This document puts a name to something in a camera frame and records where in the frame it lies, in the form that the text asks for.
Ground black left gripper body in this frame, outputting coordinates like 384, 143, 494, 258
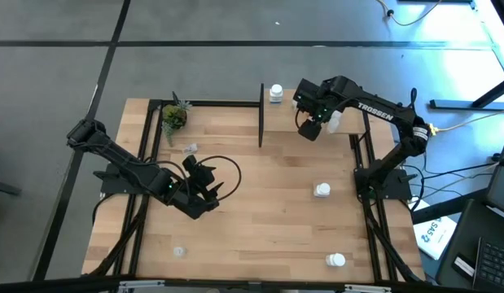
169, 154, 220, 221

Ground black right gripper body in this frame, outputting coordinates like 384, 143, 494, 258
294, 78, 334, 142

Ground white Melatonin supplement bottle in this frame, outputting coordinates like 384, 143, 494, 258
325, 252, 347, 268
269, 84, 285, 104
313, 181, 332, 199

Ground wooden shelf with black posts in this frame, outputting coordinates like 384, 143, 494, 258
258, 83, 373, 148

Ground potted green succulent plant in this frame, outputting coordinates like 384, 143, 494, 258
160, 91, 192, 147

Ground black desk foot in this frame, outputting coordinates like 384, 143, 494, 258
429, 75, 504, 112

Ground black desk leg bar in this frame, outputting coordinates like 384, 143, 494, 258
410, 189, 489, 225

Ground white printed paper sheet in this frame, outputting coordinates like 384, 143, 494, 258
412, 198, 459, 261

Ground black chair foot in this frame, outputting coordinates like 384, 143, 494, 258
0, 178, 23, 197

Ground dark grey side desk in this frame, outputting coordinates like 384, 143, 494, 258
434, 198, 504, 293

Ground dark laptop screen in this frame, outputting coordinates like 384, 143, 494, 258
486, 129, 504, 223

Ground black device with white label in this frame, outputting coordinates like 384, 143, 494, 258
453, 254, 476, 278

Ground black laptop keyboard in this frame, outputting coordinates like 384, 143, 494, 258
473, 238, 504, 291

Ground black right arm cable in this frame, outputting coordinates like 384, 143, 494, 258
294, 107, 308, 132

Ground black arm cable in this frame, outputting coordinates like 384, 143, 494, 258
194, 154, 243, 201
294, 107, 308, 132

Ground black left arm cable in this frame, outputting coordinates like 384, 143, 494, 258
194, 154, 243, 201

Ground black aluminium table frame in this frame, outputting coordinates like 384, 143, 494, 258
82, 98, 426, 293

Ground silver metal bracket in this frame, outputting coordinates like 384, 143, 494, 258
117, 279, 166, 293
343, 283, 393, 293

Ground white floor cable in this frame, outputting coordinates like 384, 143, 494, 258
375, 0, 442, 28

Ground yellow power plug with cable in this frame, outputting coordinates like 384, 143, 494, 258
427, 109, 504, 136

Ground black floor cable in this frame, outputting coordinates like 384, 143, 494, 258
414, 160, 501, 180

